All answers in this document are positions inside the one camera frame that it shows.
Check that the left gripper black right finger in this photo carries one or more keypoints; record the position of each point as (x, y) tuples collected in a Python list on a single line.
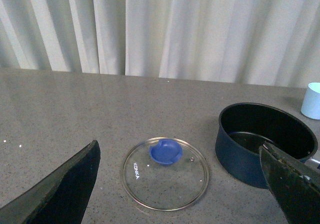
[(294, 185)]

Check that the light blue cup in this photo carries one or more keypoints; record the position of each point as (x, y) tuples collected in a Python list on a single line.
[(311, 102)]

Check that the glass lid with blue knob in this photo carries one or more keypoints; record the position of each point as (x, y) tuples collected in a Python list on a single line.
[(165, 174)]

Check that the white curtain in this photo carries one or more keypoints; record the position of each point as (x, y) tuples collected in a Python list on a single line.
[(264, 42)]

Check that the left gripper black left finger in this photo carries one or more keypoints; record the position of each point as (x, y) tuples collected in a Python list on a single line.
[(62, 196)]

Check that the dark blue saucepan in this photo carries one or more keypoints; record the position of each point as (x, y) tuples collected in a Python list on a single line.
[(245, 127)]

